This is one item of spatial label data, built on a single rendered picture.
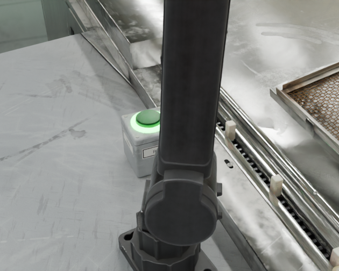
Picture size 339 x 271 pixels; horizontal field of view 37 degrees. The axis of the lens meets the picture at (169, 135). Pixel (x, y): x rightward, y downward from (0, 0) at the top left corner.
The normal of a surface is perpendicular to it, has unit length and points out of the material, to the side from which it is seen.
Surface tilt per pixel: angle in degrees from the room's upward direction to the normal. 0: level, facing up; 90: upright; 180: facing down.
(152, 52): 90
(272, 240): 0
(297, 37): 0
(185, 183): 90
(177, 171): 3
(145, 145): 90
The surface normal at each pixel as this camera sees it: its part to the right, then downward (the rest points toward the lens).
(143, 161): 0.37, 0.56
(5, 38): -0.02, -0.79
